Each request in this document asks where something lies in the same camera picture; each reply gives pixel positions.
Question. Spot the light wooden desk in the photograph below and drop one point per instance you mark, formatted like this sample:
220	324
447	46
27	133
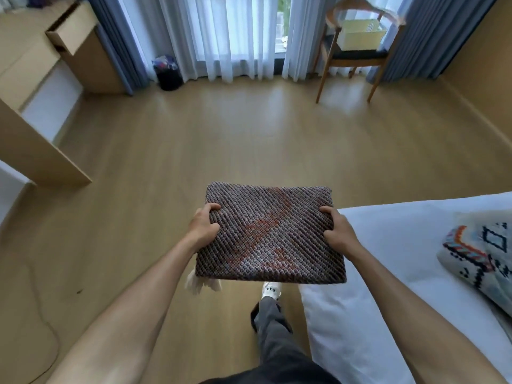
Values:
44	87

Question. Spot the person's left thumb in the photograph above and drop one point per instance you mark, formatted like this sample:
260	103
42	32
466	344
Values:
209	208

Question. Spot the white sheer curtain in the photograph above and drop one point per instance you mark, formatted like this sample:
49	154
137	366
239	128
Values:
236	35

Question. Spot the white patterned pillow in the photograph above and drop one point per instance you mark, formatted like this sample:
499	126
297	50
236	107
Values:
480	255

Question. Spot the person's grey trouser leg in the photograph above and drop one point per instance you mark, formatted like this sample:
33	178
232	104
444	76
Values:
276	343

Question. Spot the grey blue curtain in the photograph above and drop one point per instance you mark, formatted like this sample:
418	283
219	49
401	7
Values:
436	33
116	39

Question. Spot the white bed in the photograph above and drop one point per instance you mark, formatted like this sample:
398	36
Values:
404	283

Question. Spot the person's left hand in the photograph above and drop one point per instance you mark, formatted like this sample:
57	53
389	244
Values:
200	231

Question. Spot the wooden chair with black seat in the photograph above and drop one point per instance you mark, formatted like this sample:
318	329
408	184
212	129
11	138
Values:
352	51

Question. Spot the pale yellow cardboard box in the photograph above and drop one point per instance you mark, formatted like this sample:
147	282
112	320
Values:
362	35

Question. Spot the person's right thumb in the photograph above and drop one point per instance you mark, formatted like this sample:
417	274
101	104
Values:
327	212

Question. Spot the person's right hand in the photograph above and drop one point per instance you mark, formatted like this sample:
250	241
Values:
340	235

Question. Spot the person's white shoe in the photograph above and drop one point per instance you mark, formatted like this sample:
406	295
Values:
271	291

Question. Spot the person's right forearm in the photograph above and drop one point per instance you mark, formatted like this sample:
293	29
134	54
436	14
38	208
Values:
416	319

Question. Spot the person's left forearm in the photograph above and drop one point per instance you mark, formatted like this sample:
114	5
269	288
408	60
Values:
128	315

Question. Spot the black waste bin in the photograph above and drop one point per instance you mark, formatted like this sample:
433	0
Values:
168	73

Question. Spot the brown woven blanket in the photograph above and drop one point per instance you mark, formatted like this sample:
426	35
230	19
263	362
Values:
272	235

